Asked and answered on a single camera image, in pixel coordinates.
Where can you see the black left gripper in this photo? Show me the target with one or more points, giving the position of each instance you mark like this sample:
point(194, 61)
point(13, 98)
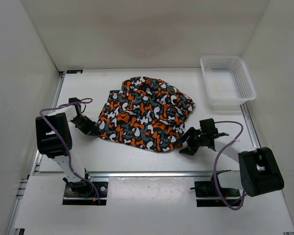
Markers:
point(88, 130)

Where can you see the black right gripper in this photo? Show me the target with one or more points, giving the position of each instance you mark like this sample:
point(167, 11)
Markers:
point(191, 150)

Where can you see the orange camouflage shorts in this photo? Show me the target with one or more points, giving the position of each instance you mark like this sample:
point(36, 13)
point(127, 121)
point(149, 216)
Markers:
point(146, 113)

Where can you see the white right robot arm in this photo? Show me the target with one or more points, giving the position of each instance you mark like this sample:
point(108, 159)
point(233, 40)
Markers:
point(258, 170)

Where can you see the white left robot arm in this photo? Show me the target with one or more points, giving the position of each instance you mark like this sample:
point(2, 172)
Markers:
point(55, 141)

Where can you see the white plastic basket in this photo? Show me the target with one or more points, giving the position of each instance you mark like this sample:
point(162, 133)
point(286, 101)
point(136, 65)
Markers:
point(227, 80)

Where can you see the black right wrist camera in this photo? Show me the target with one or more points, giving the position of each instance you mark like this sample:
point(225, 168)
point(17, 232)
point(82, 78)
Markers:
point(208, 127)

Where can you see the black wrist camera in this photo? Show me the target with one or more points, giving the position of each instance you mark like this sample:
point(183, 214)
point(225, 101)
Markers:
point(74, 101)
point(208, 127)

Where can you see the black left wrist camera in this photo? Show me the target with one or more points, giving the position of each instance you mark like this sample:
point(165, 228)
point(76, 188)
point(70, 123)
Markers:
point(74, 101)

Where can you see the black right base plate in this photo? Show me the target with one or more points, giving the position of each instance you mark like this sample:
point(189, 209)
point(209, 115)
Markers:
point(207, 196)

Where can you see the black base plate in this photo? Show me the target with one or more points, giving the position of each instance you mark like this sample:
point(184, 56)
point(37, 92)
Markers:
point(87, 198)
point(207, 196)

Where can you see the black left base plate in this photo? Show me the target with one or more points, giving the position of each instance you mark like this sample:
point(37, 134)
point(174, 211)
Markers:
point(87, 198)

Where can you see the aluminium table frame rail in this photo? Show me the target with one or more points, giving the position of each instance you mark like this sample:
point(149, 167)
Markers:
point(148, 193)

